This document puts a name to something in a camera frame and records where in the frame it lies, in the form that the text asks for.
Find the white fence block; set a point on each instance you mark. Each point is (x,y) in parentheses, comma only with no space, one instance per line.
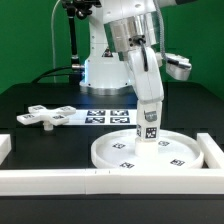
(5,146)
(213,155)

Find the white right fence block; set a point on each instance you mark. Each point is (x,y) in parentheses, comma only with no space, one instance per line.
(213,155)

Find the white round table top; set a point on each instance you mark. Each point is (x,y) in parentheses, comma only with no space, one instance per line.
(123,149)

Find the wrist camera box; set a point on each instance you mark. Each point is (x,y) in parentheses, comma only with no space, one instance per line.
(178,67)

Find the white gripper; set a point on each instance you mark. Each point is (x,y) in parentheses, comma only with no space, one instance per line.
(147,80)

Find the white cross-shaped table base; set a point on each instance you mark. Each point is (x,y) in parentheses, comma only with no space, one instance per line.
(49,117)

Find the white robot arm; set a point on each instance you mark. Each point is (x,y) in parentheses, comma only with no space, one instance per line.
(127,47)

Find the white left fence block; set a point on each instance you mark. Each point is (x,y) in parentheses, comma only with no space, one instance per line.
(5,146)

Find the white marker sheet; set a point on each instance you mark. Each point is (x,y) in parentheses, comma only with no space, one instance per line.
(103,117)

